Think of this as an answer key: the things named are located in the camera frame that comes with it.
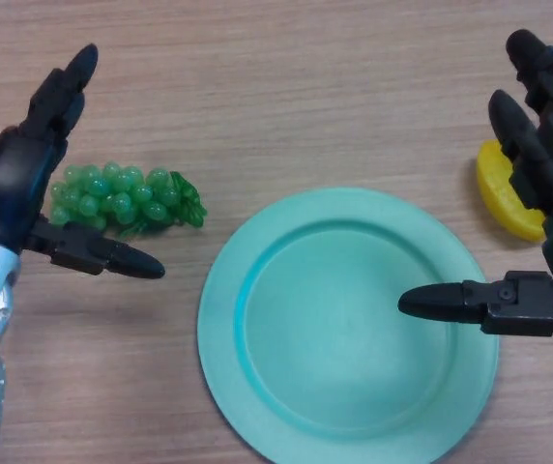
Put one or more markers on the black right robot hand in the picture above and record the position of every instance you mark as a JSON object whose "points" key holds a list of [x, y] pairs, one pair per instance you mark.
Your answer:
{"points": [[547, 159]]}

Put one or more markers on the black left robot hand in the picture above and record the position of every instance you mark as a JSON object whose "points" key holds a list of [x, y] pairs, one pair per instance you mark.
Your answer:
{"points": [[20, 188]]}

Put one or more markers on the green grapes bunch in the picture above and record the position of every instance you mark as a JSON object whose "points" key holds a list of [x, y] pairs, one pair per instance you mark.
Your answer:
{"points": [[122, 198]]}

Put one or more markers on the green round plate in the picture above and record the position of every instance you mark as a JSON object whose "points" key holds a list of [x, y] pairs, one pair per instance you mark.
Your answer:
{"points": [[349, 328]]}

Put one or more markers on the yellow starfruit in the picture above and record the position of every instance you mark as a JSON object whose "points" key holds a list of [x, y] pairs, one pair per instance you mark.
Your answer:
{"points": [[503, 193]]}

